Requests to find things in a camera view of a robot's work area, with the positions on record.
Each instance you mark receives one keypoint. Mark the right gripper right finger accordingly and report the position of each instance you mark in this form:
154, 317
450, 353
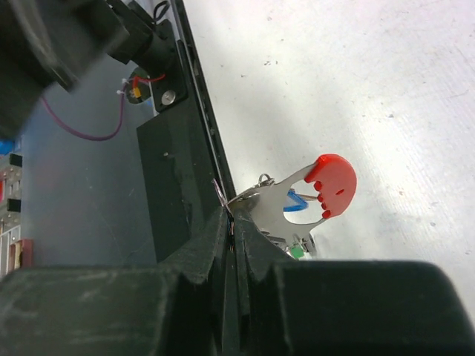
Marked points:
347, 307

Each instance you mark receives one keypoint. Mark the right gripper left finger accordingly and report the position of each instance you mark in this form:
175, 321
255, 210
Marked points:
172, 308

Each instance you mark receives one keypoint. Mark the red handle spring keyring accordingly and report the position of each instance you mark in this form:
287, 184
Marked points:
330, 181

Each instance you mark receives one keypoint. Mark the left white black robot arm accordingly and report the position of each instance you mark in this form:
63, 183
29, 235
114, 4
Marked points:
46, 42

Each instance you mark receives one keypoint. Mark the green key tag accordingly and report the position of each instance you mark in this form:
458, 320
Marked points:
297, 252

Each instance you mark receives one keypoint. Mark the blue key tag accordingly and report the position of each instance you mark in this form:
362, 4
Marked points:
294, 202

